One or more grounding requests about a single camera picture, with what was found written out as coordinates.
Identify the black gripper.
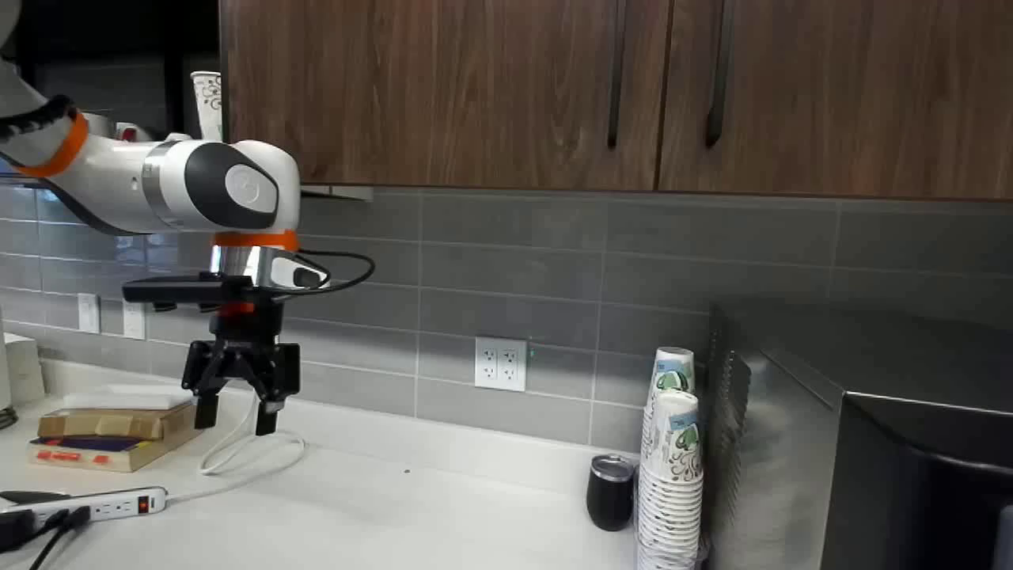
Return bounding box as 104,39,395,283
181,297,303,441

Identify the wide wooden cabinet door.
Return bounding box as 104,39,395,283
219,0,674,197

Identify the open dark cabinet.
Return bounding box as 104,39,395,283
0,0,228,147

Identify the tall paper cup stack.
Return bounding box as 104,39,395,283
638,345,699,470

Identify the short paper cup stack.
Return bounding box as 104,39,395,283
632,389,708,570

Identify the flat brown cardboard box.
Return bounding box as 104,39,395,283
34,403,199,442

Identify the cardboard box with red print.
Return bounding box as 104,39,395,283
28,424,201,475

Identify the white power strip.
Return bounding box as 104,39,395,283
0,482,170,525

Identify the white countertop object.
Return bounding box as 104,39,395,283
0,328,50,411

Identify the black tumbler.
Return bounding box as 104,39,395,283
586,454,638,534

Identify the stainless steel appliance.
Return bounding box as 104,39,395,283
704,301,1013,570

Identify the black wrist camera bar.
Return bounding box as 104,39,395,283
121,268,298,318

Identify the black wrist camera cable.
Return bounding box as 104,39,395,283
282,246,381,304

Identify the black plug with cable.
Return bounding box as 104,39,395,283
0,502,96,570

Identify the white double wall outlet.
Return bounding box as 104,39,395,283
471,336,528,395

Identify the black cabinet door handle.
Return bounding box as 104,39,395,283
605,0,632,156
704,0,735,151

